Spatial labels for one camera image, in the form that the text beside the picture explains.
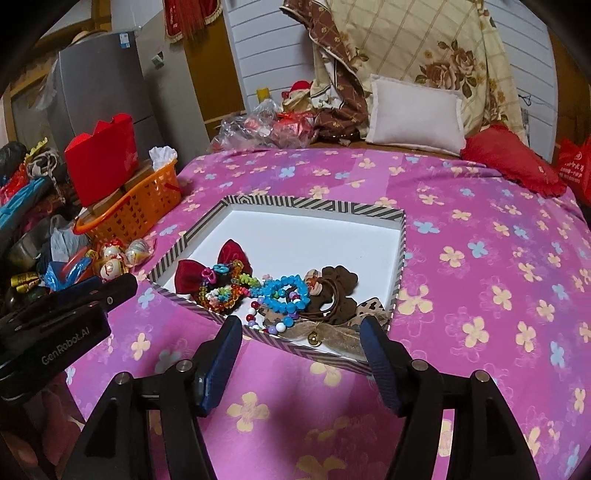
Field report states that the orange plastic basket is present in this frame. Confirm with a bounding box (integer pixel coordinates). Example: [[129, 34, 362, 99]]
[[74, 157, 182, 234]]

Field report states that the red and white plush doll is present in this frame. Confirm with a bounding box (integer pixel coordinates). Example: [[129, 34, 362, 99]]
[[281, 80, 315, 114]]

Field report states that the beige organza ribbon bow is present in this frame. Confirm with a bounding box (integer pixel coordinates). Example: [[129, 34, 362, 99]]
[[263, 298, 391, 358]]

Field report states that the brown cardboard box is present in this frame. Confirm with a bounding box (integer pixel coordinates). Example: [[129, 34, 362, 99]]
[[124, 161, 155, 192]]

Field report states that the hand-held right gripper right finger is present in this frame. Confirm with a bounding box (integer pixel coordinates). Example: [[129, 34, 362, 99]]
[[359, 315, 532, 480]]

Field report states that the brown floral quilt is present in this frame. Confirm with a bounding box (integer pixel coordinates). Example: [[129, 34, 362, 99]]
[[281, 0, 372, 146]]

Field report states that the white pillow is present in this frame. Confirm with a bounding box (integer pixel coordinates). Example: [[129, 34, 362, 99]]
[[365, 74, 466, 155]]

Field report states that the brown hair ties wooden charm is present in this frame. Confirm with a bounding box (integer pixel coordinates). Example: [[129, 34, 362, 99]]
[[286, 270, 356, 324]]

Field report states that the red paper box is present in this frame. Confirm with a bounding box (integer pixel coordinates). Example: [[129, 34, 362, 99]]
[[64, 113, 139, 208]]

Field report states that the teal cloth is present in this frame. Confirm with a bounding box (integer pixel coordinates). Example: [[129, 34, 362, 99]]
[[0, 178, 54, 222]]

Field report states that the white tissue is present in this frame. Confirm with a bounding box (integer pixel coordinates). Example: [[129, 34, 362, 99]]
[[148, 145, 178, 169]]

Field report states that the white plastic bag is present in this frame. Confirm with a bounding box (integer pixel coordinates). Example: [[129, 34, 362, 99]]
[[48, 215, 88, 261]]

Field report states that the brown scrunchie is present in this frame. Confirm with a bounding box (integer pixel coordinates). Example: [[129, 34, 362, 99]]
[[305, 264, 360, 324]]

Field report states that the red bowl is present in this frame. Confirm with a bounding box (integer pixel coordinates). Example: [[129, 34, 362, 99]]
[[60, 249, 100, 287]]

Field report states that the red satin hair bow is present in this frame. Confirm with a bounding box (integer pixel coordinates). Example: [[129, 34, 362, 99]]
[[174, 239, 256, 296]]

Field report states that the beige floral quilt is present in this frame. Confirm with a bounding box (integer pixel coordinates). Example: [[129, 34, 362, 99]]
[[295, 0, 527, 139]]

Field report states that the black beaded scrunchie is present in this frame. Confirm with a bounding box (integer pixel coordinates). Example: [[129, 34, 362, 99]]
[[199, 277, 245, 317]]

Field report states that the striped cardboard box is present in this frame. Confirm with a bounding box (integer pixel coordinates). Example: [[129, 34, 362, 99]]
[[147, 195, 407, 377]]

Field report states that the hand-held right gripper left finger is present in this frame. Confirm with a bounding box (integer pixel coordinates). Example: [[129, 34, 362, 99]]
[[69, 316, 244, 480]]

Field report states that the clear plastic candy bag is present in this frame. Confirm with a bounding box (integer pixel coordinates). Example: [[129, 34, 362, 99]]
[[211, 99, 319, 151]]

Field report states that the red pillow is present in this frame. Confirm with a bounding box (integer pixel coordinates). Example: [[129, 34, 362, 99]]
[[459, 124, 568, 197]]

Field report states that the red plastic bag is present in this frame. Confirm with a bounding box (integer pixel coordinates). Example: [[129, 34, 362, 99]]
[[554, 136, 591, 206]]

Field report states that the colourful beaded hair tie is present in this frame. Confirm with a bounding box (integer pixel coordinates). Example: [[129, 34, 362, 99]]
[[202, 260, 262, 289]]

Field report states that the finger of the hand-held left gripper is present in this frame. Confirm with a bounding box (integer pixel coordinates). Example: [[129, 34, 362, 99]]
[[55, 274, 138, 319]]

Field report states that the grey refrigerator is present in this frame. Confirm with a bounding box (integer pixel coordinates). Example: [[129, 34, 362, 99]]
[[9, 9, 218, 153]]

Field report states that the red fringed wall hanging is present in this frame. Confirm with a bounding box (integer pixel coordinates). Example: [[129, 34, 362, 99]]
[[164, 0, 220, 44]]

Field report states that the pink floral bedsheet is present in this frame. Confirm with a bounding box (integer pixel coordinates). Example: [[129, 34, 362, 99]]
[[65, 148, 591, 480]]

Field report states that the blue bead bracelet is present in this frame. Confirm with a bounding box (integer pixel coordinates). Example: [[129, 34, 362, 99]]
[[260, 273, 311, 315]]

